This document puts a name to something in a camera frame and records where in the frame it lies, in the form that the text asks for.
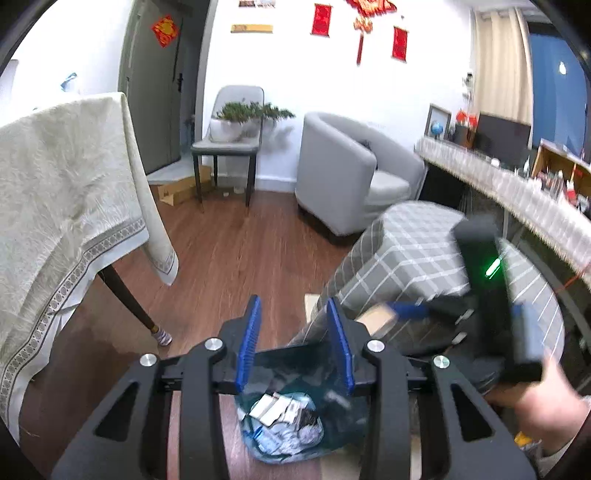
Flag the red wall scroll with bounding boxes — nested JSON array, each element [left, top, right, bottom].
[[311, 4, 333, 38], [392, 26, 409, 60]]

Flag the beige curtain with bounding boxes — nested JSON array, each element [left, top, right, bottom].
[[471, 7, 536, 125]]

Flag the white paper pieces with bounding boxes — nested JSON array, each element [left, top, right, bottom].
[[249, 392, 291, 425]]

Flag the orange string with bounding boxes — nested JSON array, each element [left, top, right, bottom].
[[551, 265, 591, 294]]

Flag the flat cardboard box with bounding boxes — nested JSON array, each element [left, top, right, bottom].
[[148, 165, 213, 206]]

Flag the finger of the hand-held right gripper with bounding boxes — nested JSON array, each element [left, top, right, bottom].
[[388, 295, 476, 324], [397, 318, 481, 358]]

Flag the red knot wall hanging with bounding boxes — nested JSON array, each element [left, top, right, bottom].
[[346, 0, 398, 65]]

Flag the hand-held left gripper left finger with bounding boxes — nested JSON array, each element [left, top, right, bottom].
[[51, 294, 263, 480]]

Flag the framed picture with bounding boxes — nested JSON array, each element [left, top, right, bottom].
[[425, 104, 452, 139]]

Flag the beige fringed desk cloth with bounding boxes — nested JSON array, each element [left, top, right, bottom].
[[414, 137, 591, 278]]

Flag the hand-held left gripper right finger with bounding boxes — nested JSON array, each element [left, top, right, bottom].
[[325, 296, 539, 480]]

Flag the wall calendar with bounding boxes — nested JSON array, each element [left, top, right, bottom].
[[230, 0, 279, 34]]

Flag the potted green plant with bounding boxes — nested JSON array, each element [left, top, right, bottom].
[[209, 100, 296, 143]]

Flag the grey-green door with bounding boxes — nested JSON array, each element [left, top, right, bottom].
[[117, 0, 218, 174]]

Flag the person's right hand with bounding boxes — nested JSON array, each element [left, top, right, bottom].
[[485, 351, 589, 455]]

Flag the cream patterned tablecloth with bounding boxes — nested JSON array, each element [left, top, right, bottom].
[[0, 91, 180, 444]]

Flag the grey armchair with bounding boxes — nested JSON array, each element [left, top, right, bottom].
[[294, 111, 428, 238]]

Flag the wooden desk shelf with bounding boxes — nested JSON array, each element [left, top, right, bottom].
[[531, 140, 591, 208]]

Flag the blue plastic bin bag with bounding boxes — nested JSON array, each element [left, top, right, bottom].
[[233, 346, 375, 464]]

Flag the brown cardboard scrap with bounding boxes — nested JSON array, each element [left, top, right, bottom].
[[358, 305, 398, 337]]

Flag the red diamond door decoration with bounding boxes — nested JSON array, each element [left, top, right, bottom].
[[151, 15, 180, 48]]

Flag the grey dining chair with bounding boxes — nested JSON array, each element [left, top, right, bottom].
[[191, 85, 266, 215]]

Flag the dark wooden table leg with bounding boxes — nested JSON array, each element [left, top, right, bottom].
[[97, 265, 174, 347]]

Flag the black computer monitor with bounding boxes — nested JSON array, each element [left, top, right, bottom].
[[475, 112, 533, 167]]

